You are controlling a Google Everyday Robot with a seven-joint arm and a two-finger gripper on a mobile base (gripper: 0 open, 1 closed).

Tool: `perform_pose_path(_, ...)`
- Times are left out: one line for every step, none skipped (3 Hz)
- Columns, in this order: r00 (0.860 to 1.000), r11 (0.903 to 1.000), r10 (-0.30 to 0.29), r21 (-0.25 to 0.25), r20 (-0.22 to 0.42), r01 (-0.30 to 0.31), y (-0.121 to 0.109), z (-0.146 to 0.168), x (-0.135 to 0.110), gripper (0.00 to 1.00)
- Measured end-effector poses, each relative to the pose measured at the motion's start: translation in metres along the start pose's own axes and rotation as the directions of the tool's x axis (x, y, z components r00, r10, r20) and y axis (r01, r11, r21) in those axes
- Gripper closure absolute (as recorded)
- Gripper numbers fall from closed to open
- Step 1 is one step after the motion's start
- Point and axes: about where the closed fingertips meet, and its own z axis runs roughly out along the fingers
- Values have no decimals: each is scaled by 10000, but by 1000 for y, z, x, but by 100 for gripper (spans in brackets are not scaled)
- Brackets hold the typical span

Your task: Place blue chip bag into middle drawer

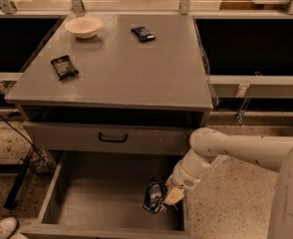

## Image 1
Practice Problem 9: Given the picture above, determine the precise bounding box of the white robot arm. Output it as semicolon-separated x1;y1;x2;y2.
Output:
163;127;293;239

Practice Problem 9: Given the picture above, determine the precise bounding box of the black snack packet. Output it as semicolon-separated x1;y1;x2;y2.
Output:
51;55;79;81

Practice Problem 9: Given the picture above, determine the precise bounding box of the small dark blue snack pack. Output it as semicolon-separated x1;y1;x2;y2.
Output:
131;26;155;43

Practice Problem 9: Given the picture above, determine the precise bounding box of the closed grey drawer front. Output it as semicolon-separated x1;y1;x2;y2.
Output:
23;121;192;154

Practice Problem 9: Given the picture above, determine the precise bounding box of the open grey bottom drawer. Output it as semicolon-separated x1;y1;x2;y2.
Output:
22;151;191;239

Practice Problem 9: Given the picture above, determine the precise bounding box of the black drawer handle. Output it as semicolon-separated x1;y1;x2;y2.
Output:
98;132;129;143

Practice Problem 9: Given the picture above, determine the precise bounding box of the white bowl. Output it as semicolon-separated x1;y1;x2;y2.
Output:
65;16;103;39

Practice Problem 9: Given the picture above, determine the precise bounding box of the blue chip bag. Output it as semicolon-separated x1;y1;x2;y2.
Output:
144;177;166;214

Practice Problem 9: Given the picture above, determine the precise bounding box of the black cable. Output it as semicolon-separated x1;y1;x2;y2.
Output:
0;106;56;174

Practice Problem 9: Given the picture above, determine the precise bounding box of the white shoe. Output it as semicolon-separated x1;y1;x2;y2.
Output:
0;217;18;239

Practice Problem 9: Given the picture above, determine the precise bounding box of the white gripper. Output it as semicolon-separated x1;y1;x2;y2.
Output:
163;161;200;206

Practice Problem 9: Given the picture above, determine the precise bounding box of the grey drawer cabinet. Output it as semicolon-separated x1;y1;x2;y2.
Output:
4;13;214;184

